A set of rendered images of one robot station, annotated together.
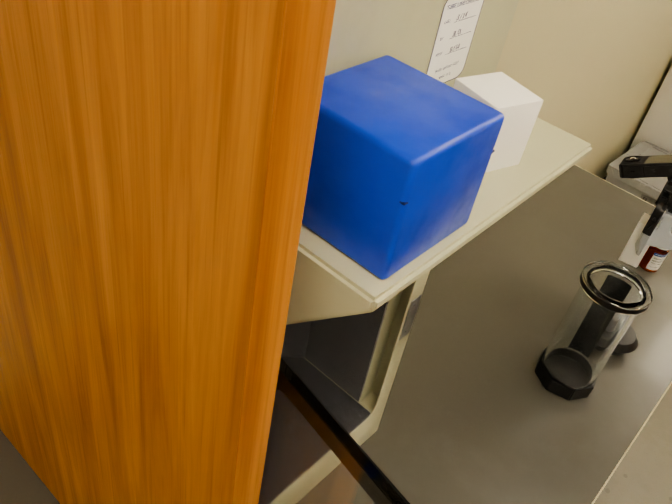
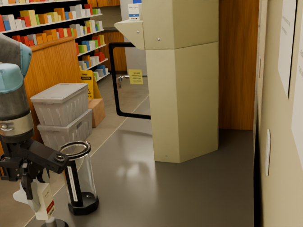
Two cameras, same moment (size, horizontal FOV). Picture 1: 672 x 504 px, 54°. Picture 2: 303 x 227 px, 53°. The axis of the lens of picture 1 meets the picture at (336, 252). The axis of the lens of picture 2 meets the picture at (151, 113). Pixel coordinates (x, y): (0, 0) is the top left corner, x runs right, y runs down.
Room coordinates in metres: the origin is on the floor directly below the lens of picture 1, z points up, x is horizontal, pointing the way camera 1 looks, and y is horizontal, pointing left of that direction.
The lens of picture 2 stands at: (1.72, -0.43, 1.60)
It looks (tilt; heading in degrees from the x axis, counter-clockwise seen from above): 21 degrees down; 164
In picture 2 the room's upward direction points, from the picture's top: 5 degrees counter-clockwise
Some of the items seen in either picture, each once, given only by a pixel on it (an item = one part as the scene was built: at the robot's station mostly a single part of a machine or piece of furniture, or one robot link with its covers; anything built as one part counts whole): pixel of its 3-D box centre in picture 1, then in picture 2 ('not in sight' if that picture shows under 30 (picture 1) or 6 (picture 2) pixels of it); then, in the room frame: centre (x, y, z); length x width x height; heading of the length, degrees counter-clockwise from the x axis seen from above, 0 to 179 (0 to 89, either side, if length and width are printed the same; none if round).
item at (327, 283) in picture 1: (430, 221); (143, 31); (0.46, -0.07, 1.46); 0.32 x 0.12 x 0.10; 145
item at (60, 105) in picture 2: not in sight; (63, 103); (-1.82, -0.46, 0.49); 0.60 x 0.42 x 0.33; 145
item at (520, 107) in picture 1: (488, 122); (137, 11); (0.50, -0.10, 1.54); 0.05 x 0.05 x 0.06; 39
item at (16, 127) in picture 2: not in sight; (14, 124); (1.00, -0.55, 1.34); 0.08 x 0.08 x 0.05
